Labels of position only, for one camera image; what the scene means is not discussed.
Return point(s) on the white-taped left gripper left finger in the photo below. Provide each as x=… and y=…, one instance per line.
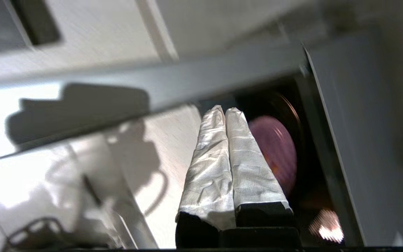
x=210, y=168

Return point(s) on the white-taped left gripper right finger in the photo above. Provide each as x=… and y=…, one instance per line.
x=250, y=175

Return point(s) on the purple round plate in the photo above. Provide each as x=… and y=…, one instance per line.
x=275, y=147

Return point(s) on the dark glass microwave door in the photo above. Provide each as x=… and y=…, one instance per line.
x=187, y=84

